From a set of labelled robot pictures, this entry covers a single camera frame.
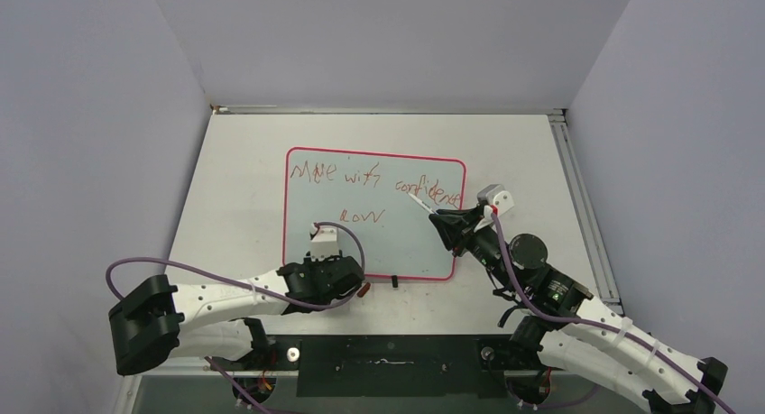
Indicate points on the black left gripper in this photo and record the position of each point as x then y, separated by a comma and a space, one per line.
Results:
312, 264

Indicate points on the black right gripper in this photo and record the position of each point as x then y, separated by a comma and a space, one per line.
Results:
457, 226

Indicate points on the red marker cap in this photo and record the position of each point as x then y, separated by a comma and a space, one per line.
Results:
363, 290

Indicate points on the white whiteboard marker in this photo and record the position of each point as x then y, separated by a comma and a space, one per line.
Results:
422, 204

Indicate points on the whiteboard with pink frame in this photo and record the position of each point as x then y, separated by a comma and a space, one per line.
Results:
367, 192

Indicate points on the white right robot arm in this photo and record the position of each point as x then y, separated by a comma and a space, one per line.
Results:
567, 327

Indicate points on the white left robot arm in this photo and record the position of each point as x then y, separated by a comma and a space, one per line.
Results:
159, 320

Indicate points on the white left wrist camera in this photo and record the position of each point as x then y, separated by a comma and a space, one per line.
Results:
323, 243

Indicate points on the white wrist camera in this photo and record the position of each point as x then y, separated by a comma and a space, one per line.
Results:
492, 201
323, 243

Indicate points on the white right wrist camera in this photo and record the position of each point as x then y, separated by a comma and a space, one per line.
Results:
492, 201

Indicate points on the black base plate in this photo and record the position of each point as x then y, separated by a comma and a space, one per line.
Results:
487, 366

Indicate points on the aluminium rail frame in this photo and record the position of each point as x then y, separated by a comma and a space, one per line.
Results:
232, 221

